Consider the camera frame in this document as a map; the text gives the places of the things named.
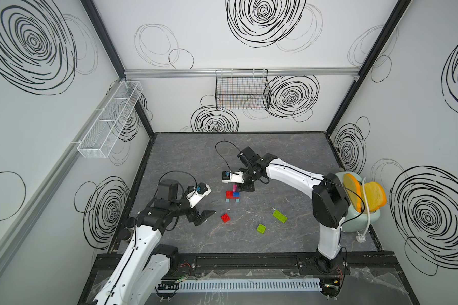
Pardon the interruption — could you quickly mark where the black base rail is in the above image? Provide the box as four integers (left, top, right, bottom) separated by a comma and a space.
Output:
93, 251, 399, 277

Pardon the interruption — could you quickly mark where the small green lego brick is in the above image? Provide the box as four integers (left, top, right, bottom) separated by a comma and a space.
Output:
256, 224, 266, 234

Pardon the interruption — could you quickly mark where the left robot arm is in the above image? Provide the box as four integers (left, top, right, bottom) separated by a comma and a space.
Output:
92, 179, 215, 304

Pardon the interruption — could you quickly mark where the right toast slice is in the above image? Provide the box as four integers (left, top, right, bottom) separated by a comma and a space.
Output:
365, 182, 387, 213

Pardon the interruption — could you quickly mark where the toast slice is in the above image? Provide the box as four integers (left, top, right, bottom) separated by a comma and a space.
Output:
365, 182, 387, 213
342, 174, 363, 212

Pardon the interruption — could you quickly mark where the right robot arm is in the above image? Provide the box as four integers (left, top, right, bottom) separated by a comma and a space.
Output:
226, 147, 351, 274

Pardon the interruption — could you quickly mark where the left toast slice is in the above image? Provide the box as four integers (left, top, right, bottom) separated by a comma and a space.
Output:
342, 174, 363, 212

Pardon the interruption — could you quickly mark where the long green lego brick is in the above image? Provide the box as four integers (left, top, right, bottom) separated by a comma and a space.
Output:
272, 210, 288, 223

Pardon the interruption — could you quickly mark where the white toaster cable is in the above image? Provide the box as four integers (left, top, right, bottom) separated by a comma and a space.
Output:
356, 182, 373, 243

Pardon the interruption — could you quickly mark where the small red lego brick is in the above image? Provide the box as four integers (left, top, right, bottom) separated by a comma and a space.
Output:
221, 213, 230, 223

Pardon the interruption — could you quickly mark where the black wire basket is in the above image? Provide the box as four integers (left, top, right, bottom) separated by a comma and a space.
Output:
215, 69, 270, 110

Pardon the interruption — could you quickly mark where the red long lego brick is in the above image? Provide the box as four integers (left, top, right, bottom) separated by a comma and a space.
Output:
226, 191, 235, 200

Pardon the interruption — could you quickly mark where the mint green toaster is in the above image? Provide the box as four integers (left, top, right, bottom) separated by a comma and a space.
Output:
333, 170, 382, 233

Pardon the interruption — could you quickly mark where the white wire shelf basket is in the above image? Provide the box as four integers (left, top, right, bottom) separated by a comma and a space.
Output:
77, 80, 142, 158

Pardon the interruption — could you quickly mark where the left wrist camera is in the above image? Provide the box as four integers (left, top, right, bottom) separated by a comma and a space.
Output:
187, 182, 211, 208

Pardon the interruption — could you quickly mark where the grey slotted cable duct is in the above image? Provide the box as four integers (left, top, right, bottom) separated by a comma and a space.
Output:
176, 278, 322, 292

